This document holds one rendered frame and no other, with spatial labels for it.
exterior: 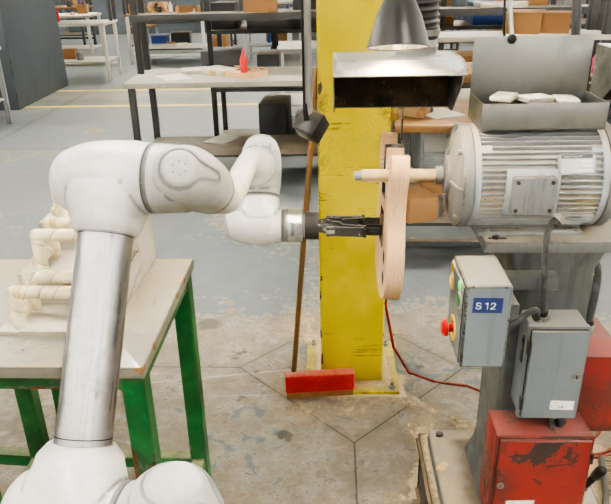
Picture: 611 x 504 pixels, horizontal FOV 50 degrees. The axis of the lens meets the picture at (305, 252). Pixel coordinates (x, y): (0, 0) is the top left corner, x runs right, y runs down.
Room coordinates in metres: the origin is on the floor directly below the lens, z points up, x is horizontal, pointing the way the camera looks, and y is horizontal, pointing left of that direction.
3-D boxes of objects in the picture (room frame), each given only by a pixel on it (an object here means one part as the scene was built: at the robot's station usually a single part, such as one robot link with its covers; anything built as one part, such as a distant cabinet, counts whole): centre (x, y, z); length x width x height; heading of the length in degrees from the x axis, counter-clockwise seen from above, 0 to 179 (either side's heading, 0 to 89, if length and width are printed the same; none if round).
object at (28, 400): (1.78, 0.92, 0.45); 0.05 x 0.05 x 0.90; 87
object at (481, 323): (1.30, -0.45, 0.99); 0.24 x 0.21 x 0.26; 87
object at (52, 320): (1.43, 0.61, 0.94); 0.27 x 0.15 x 0.01; 87
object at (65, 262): (1.58, 0.60, 0.98); 0.27 x 0.16 x 0.09; 87
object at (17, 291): (1.38, 0.61, 1.04); 0.20 x 0.03 x 0.03; 86
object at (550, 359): (1.39, -0.61, 0.93); 0.15 x 0.10 x 0.55; 87
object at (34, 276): (1.46, 0.60, 1.04); 0.20 x 0.03 x 0.03; 86
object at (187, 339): (1.75, 0.37, 0.45); 0.05 x 0.05 x 0.90; 87
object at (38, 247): (1.55, 0.68, 1.07); 0.03 x 0.03 x 0.09
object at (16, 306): (1.39, 0.69, 0.99); 0.03 x 0.03 x 0.09
